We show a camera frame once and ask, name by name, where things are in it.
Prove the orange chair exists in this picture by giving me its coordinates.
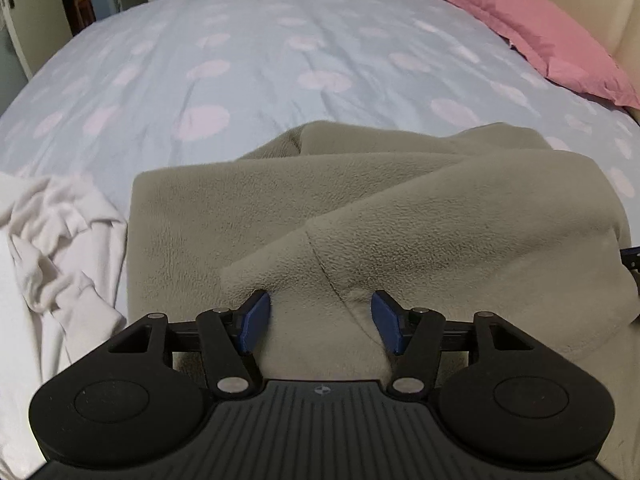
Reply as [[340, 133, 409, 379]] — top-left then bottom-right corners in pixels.
[[74, 0, 96, 28]]

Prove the beige fleece jacket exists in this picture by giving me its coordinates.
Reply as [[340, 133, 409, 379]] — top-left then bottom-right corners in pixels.
[[125, 120, 640, 480]]

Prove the cream door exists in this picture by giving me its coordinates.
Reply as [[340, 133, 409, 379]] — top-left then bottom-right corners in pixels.
[[0, 0, 73, 81]]

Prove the polka dot bed sheet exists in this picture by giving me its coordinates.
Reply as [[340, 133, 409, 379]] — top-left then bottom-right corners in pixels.
[[0, 0, 640, 241]]

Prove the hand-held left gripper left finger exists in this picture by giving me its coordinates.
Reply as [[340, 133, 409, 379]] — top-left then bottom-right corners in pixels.
[[75, 291, 272, 401]]

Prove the pile of white clothes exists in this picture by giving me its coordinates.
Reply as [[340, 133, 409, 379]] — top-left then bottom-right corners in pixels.
[[0, 170, 128, 480]]

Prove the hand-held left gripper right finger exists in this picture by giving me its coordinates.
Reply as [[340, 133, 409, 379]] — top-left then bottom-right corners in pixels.
[[371, 290, 566, 401]]

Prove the pink pillow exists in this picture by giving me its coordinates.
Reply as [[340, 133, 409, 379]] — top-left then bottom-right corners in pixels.
[[430, 0, 640, 111]]

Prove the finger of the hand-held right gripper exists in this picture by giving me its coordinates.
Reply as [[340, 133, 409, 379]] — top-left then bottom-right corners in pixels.
[[619, 245, 640, 323]]

